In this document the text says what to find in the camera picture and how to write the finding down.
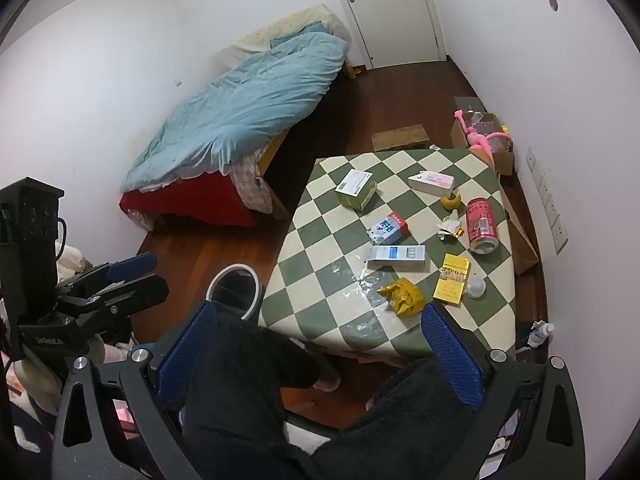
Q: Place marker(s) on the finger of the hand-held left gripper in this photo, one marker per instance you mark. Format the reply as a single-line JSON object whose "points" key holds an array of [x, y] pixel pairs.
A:
{"points": [[130, 266], [135, 292]]}

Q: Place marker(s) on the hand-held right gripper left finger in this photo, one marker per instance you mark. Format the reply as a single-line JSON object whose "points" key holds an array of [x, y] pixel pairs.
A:
{"points": [[192, 345]]}

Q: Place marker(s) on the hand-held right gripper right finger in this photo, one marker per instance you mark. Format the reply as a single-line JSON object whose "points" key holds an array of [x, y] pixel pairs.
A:
{"points": [[450, 355]]}

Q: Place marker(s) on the white round trash bin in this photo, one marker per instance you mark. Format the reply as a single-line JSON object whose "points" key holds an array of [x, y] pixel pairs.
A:
{"points": [[235, 287]]}

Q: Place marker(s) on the yellow wrapper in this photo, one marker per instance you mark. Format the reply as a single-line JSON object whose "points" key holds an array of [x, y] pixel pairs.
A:
{"points": [[402, 297]]}

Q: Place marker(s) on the red drink can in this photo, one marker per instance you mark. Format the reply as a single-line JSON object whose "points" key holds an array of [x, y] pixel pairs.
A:
{"points": [[481, 225]]}

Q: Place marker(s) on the small blue milk carton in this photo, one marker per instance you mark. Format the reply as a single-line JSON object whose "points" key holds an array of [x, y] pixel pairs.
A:
{"points": [[387, 229]]}

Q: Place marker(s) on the person's left leg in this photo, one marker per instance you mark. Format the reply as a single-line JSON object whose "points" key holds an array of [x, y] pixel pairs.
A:
{"points": [[240, 375]]}

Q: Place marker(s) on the person's leg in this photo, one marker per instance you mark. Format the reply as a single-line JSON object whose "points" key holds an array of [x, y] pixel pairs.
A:
{"points": [[400, 430], [240, 375]]}

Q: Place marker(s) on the yellow cigarette box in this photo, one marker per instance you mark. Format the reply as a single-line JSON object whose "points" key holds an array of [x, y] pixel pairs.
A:
{"points": [[452, 280]]}

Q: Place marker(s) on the person's right leg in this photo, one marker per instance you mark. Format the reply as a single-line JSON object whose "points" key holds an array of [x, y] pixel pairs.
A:
{"points": [[400, 430]]}

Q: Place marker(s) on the grey slipper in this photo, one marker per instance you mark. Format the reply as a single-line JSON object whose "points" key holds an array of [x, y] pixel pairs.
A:
{"points": [[372, 402], [327, 377]]}

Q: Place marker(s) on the plastic water bottle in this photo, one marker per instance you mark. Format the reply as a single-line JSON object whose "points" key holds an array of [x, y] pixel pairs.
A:
{"points": [[540, 334]]}

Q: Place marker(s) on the red bed sheet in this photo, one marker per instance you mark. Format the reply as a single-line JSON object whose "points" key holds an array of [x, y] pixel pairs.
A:
{"points": [[200, 200]]}

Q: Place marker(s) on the white blue flat box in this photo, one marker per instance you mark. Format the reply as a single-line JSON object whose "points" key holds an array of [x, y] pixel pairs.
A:
{"points": [[397, 255]]}

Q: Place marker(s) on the crumpled white paper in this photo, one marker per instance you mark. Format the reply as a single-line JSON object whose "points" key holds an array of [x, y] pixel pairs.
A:
{"points": [[449, 225]]}

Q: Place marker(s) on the pink checked mattress cover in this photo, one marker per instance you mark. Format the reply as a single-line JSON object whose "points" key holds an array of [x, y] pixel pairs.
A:
{"points": [[250, 180]]}

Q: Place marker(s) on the green checkered table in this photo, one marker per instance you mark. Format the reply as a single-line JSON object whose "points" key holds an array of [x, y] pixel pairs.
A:
{"points": [[330, 240]]}

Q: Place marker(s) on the pink white box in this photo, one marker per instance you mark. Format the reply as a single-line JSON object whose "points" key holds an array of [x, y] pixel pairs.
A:
{"points": [[432, 182]]}

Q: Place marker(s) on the bed with blue duvet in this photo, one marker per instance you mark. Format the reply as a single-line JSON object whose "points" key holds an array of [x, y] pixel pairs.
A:
{"points": [[275, 155]]}

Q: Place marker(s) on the green white box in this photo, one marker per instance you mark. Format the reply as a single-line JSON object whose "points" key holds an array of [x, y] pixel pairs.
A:
{"points": [[356, 189]]}

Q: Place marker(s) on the light blue duvet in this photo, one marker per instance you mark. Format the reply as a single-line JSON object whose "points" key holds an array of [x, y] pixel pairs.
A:
{"points": [[250, 105]]}

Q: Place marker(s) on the open cardboard box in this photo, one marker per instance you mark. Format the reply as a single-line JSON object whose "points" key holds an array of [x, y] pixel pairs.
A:
{"points": [[502, 157]]}

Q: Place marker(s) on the pink plush toy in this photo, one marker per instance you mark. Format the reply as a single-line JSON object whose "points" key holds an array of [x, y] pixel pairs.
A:
{"points": [[482, 141]]}

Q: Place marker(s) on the flat cardboard box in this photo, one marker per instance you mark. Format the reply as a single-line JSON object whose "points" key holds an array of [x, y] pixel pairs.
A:
{"points": [[400, 136]]}

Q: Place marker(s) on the dark grey box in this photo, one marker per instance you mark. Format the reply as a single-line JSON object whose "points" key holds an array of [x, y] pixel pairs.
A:
{"points": [[467, 102]]}

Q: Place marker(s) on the cream patterned pillow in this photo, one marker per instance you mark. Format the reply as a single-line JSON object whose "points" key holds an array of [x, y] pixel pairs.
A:
{"points": [[285, 27]]}

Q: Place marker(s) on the white door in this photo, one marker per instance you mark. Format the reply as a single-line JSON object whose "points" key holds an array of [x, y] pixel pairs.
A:
{"points": [[390, 10]]}

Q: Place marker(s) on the white wall socket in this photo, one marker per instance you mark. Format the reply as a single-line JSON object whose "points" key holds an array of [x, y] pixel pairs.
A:
{"points": [[537, 175], [560, 238], [530, 157], [544, 194], [551, 214]]}

